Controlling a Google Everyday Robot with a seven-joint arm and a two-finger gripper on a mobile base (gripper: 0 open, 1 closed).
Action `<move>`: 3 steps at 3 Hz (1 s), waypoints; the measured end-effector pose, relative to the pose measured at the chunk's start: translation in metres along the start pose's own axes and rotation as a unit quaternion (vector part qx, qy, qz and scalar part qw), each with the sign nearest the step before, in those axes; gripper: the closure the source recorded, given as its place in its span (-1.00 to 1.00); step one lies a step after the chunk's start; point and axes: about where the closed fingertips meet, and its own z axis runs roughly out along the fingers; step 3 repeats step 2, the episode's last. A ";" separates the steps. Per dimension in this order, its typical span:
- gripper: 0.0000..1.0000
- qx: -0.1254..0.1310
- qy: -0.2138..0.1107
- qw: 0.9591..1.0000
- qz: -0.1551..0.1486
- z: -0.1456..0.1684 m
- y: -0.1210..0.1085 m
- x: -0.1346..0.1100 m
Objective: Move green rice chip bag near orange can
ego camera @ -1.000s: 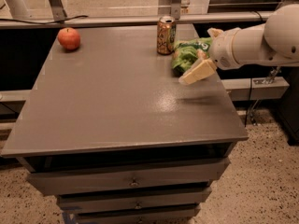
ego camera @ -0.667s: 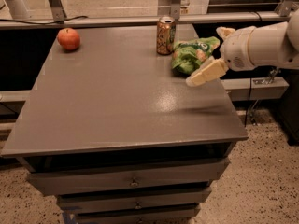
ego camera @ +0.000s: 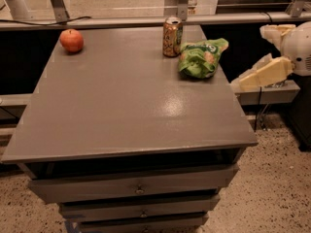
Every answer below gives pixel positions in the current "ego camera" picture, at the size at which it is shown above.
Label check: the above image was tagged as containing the black cable on rail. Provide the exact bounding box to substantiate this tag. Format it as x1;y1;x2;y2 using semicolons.
0;15;93;26

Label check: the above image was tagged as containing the white pipe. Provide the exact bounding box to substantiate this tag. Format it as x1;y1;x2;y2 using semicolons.
4;0;31;20

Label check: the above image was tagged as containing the bottom grey drawer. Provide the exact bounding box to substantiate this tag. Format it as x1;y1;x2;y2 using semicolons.
79;213;208;233

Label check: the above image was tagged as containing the metal bracket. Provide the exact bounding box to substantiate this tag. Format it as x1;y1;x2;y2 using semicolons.
177;0;189;21
50;0;70;24
286;0;307;17

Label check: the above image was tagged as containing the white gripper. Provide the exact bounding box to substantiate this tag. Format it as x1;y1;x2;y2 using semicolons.
230;22;311;91

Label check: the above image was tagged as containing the grey drawer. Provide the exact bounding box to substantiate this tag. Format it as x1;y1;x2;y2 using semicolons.
60;194;220;222
79;213;208;233
29;164;239;203

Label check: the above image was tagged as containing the middle grey drawer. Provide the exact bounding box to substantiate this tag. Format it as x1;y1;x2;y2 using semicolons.
60;194;220;222

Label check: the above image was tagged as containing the left metal bracket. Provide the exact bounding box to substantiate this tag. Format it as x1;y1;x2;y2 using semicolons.
50;0;70;24

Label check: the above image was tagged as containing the centre metal bracket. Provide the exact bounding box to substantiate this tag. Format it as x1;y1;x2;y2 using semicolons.
177;0;189;21

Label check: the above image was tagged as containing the orange soda can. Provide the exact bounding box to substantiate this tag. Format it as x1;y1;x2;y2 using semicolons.
162;17;183;57

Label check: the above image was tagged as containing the right metal bracket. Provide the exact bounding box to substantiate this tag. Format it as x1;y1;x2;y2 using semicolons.
286;0;307;17

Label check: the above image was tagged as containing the grey metal rail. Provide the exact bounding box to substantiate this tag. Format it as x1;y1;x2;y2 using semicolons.
0;12;311;31

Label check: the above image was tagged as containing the black hanging cable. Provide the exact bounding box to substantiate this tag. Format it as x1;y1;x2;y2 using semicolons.
254;86;268;133

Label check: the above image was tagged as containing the top grey drawer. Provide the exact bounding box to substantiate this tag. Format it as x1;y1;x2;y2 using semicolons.
29;164;239;203

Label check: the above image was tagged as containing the red apple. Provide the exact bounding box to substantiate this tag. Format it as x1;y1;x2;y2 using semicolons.
59;29;84;53

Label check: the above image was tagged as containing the green rice chip bag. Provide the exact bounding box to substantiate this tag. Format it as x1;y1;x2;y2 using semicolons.
178;38;228;79

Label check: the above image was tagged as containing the grey drawer cabinet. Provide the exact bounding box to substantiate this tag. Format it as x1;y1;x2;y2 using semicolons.
0;24;259;233

